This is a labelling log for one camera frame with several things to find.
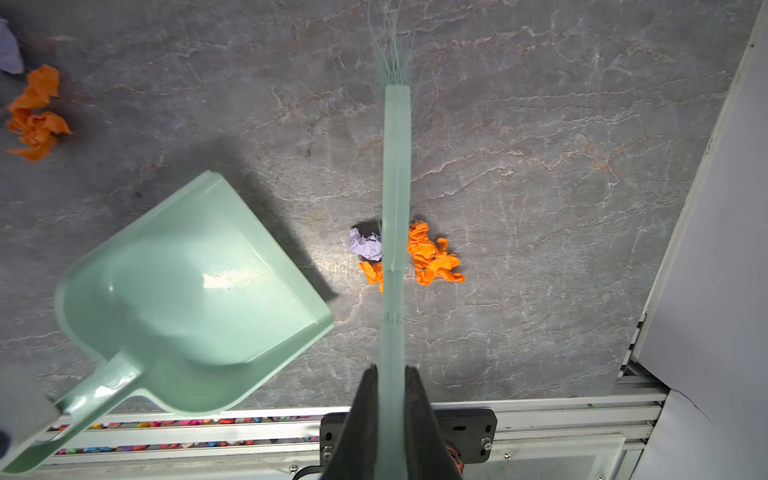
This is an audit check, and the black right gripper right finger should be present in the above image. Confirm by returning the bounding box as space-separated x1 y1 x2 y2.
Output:
404 366 462 480

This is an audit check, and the green plastic dustpan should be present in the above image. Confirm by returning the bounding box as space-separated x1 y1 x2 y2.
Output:
6 171 334 474

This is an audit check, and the green hand brush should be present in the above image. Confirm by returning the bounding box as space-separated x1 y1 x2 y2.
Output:
374 35 413 479

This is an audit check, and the purple paper scrap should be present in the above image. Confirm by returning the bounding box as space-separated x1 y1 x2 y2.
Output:
348 228 383 263
0 18 25 75

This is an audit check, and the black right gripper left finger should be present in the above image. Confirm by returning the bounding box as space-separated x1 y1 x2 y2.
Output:
321 365 379 480

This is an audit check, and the orange paper scrap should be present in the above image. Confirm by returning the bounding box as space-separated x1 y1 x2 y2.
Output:
359 261 384 292
407 221 465 286
7 65 72 162

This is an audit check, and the aluminium front rail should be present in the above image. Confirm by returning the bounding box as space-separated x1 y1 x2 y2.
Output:
34 376 668 479

